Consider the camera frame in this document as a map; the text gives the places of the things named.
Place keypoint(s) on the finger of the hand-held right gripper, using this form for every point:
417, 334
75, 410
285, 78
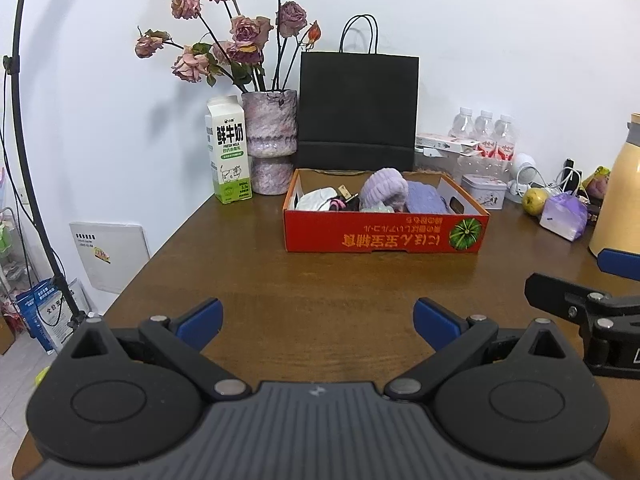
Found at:
620, 262
550, 290

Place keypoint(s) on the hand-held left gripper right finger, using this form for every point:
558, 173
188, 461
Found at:
437, 322

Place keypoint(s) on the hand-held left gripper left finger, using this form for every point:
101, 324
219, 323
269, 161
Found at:
200, 317

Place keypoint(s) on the red cardboard box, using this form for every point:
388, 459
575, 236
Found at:
380, 235

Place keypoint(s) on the purple fluffy headband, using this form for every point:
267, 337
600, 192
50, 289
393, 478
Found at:
384, 185

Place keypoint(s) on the small beige block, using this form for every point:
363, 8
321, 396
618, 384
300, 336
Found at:
345, 191

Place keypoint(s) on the white pad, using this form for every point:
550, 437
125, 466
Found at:
317, 199

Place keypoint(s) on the cream thermos jug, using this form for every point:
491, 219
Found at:
620, 200

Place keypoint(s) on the purple tissue packet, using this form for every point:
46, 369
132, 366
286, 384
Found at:
565, 215

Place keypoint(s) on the colourful snack package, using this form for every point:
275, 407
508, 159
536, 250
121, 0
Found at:
597, 182

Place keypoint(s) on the green apple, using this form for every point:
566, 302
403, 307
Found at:
535, 202

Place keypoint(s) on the black charger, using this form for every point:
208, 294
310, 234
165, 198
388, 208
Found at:
567, 170

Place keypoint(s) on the white leaning panel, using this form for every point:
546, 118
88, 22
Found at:
110, 260

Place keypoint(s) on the small pale tin box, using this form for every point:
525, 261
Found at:
485, 192

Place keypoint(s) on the white round device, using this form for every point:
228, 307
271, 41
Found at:
525, 162

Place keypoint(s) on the blue white printed bag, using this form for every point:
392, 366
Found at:
45, 310

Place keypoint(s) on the clear plastic container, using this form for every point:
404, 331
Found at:
440, 162

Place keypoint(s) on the white green milk carton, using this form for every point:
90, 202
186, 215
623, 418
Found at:
230, 155

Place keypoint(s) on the white flat carton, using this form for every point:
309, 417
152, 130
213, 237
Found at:
440, 141

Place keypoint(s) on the purple mottled vase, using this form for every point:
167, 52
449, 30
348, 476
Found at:
270, 125

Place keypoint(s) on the black paper bag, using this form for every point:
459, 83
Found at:
357, 105

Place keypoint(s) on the dried pink rose bouquet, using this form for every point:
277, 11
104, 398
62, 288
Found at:
245, 30

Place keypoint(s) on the black light stand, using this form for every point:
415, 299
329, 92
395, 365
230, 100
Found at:
7, 64

